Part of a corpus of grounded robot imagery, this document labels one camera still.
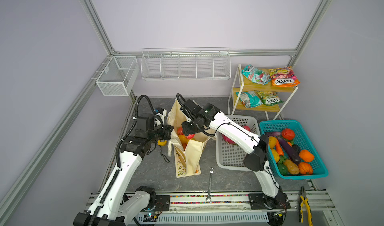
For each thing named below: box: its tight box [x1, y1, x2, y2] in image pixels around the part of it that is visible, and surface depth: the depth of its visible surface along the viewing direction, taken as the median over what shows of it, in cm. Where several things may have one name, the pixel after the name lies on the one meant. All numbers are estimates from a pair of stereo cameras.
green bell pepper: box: [277, 163, 289, 176], surface depth 81 cm
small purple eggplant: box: [265, 131, 281, 137], surface depth 97 cm
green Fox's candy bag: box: [256, 90, 285, 106], surface depth 96 cm
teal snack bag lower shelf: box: [235, 90, 263, 108], surface depth 95 cm
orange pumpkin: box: [298, 162, 313, 175], surface depth 81 cm
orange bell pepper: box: [299, 149, 315, 163], surface depth 82 cm
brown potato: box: [283, 159, 300, 175], surface depth 82 cm
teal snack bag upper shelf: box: [241, 64, 271, 85], surface depth 84 cm
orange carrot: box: [275, 139, 284, 156], surface depth 91 cm
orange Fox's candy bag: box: [268, 66, 301, 87], surface depth 81 cm
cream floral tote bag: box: [166, 98, 215, 178], surface depth 75 cm
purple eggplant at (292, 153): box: [277, 136, 301, 164], surface depth 88 cm
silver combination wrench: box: [205, 167, 214, 204], surface depth 80 cm
